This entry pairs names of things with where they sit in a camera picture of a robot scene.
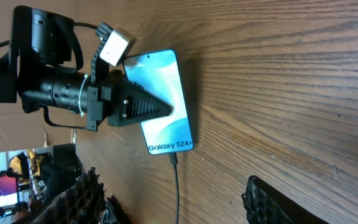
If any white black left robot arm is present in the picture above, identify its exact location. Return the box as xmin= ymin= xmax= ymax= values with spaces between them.
xmin=0 ymin=6 xmax=172 ymax=131

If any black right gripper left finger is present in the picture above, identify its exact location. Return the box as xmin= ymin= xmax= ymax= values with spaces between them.
xmin=20 ymin=167 xmax=106 ymax=224

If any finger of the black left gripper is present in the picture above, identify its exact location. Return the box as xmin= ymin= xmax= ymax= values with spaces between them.
xmin=108 ymin=80 xmax=172 ymax=127

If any Samsung Galaxy smartphone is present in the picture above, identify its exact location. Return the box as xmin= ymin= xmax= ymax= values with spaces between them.
xmin=124 ymin=49 xmax=193 ymax=155

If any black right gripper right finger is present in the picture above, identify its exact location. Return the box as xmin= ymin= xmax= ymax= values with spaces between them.
xmin=242 ymin=175 xmax=327 ymax=224

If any black USB charging cable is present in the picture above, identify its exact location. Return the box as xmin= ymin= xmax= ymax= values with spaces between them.
xmin=168 ymin=151 xmax=180 ymax=224

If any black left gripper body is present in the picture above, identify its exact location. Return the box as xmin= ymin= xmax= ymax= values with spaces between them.
xmin=86 ymin=22 xmax=123 ymax=131

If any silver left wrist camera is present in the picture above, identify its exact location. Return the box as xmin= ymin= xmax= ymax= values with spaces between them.
xmin=99 ymin=29 xmax=136 ymax=67

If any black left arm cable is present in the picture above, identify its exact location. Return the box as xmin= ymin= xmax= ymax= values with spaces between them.
xmin=0 ymin=21 xmax=101 ymax=130

